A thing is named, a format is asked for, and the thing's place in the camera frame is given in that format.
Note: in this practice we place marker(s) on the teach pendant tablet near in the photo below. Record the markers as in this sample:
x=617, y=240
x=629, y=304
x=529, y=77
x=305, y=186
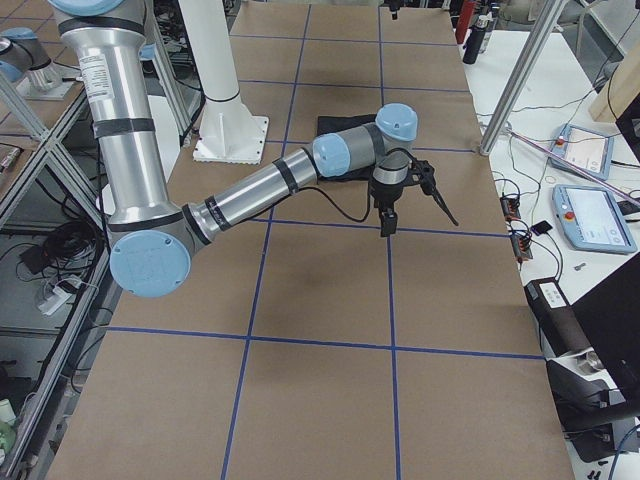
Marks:
x=591, y=220

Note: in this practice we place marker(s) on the teach pendant tablet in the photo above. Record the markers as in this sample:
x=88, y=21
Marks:
x=591, y=220
x=587, y=149

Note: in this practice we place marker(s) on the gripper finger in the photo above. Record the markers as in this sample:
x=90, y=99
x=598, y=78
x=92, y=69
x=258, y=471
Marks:
x=394, y=7

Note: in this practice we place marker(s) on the black t-shirt with logo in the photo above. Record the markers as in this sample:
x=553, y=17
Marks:
x=334, y=124

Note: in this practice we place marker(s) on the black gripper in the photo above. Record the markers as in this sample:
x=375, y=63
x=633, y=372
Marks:
x=385, y=194

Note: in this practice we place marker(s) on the black box device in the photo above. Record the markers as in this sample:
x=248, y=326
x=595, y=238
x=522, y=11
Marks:
x=555, y=316

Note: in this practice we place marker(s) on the black water bottle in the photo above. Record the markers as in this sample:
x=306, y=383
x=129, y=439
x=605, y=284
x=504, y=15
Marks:
x=475, y=39

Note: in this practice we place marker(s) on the metal rod with white ring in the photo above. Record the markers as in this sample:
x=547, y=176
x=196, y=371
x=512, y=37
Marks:
x=579, y=171

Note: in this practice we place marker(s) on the teach pendant tablet far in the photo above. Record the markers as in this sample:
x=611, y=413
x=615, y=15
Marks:
x=587, y=149

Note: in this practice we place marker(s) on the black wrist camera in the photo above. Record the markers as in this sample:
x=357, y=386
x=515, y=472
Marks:
x=421, y=173

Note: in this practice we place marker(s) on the aluminium frame post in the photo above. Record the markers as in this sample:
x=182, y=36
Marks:
x=526, y=61

